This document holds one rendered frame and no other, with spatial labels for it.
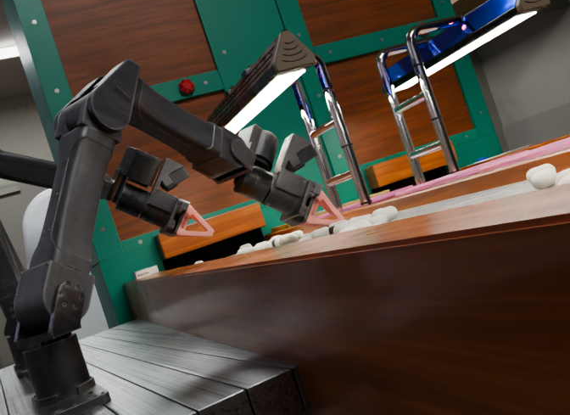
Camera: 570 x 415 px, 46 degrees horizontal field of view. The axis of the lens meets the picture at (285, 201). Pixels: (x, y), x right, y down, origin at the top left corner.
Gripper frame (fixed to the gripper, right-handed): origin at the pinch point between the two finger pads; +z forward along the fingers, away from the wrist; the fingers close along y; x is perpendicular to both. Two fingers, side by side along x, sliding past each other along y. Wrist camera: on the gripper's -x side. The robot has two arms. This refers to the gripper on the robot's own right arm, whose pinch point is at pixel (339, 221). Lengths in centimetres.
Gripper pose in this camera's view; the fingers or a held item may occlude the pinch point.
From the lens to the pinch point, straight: 119.6
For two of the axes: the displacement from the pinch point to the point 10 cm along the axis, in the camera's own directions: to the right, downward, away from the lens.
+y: -3.2, 1.3, 9.4
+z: 8.8, 3.9, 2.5
